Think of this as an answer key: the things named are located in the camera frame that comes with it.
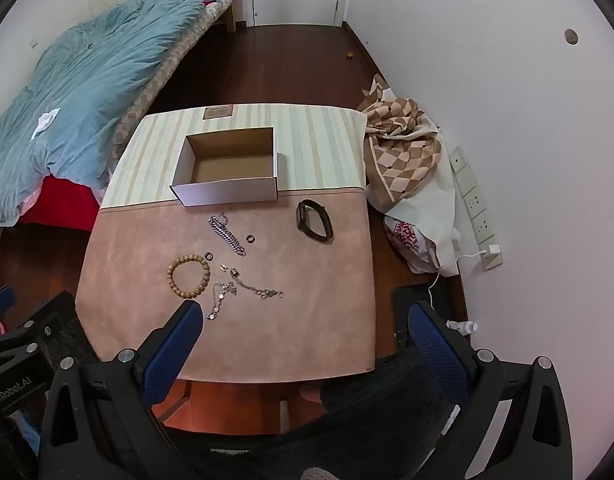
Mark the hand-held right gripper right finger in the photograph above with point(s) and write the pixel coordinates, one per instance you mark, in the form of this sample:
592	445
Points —
437	350

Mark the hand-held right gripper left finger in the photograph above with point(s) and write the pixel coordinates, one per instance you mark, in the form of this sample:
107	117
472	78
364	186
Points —
174	345

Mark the cardboard box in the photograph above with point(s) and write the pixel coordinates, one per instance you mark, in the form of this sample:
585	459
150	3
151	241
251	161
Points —
227	192

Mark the black fitness band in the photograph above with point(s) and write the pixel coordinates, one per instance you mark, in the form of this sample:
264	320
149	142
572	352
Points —
303	217

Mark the small white bottle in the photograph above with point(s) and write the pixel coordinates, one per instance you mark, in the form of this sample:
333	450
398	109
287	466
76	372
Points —
462	326

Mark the white charger plug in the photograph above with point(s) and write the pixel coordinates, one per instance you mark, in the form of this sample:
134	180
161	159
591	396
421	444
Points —
493	251

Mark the red bed sheet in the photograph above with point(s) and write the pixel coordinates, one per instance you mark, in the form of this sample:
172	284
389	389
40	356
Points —
62	205

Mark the white bag with red print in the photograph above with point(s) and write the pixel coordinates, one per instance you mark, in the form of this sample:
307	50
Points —
407	237

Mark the white crumpled paper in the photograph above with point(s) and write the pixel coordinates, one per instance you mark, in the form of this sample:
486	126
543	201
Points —
46	120

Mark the brown diamond pattern cloth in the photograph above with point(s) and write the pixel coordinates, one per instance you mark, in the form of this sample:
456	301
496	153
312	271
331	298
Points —
402	145

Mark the light blue blanket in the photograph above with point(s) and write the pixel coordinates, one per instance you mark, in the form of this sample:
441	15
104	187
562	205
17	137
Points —
87	85

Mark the white wall socket strip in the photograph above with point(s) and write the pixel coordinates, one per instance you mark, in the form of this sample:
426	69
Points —
474	205

